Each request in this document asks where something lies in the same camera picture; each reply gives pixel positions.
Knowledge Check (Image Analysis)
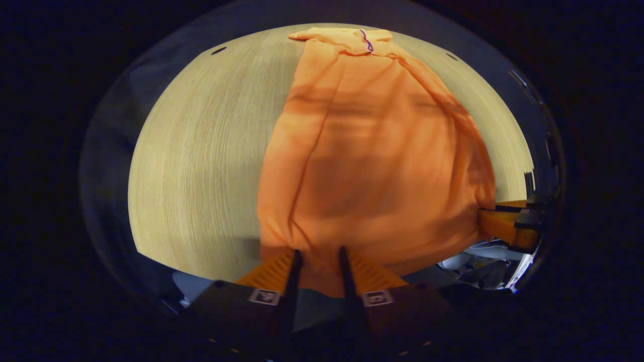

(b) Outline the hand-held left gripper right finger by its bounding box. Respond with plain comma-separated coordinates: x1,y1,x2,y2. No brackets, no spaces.
338,246,453,359

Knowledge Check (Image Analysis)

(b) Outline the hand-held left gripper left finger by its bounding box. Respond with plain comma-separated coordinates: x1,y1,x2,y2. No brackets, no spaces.
186,249,303,360

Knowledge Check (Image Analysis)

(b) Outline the orange T-shirt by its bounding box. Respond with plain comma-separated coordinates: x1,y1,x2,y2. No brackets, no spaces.
257,27,496,298

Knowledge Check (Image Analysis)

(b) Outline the white crumpled fabric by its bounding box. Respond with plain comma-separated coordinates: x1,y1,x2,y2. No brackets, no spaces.
437,240,528,291

